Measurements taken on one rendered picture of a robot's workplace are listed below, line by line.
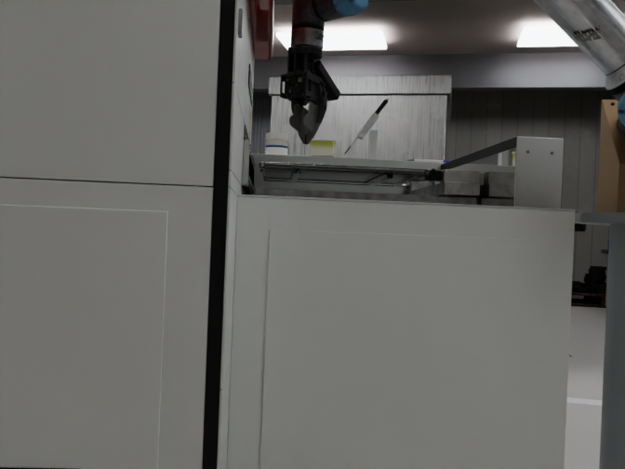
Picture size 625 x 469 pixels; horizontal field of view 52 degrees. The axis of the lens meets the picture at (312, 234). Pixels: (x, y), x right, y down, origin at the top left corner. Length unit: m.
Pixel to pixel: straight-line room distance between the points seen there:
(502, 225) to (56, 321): 0.78
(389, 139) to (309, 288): 4.95
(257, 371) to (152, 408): 0.25
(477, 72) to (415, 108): 2.48
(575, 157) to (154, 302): 8.46
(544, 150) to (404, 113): 4.79
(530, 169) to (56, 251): 0.87
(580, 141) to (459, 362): 8.11
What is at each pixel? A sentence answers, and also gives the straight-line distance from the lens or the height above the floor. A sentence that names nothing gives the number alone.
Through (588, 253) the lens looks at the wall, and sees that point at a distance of 9.18.
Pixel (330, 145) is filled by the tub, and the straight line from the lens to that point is 1.93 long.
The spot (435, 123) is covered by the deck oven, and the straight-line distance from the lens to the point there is 6.06.
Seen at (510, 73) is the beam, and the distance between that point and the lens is 8.48.
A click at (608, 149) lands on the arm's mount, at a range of 1.49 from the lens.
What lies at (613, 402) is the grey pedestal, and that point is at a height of 0.44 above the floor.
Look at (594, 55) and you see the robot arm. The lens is 1.26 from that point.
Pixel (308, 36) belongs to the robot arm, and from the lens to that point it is 1.51.
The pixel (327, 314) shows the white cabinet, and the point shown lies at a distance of 1.17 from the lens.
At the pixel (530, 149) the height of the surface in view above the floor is 0.94.
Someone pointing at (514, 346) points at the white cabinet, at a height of 0.56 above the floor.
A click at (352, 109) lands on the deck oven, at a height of 1.91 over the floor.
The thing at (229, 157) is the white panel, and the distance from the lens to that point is 0.97.
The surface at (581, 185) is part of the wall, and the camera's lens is 9.19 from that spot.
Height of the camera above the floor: 0.76
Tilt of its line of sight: level
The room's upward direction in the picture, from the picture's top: 2 degrees clockwise
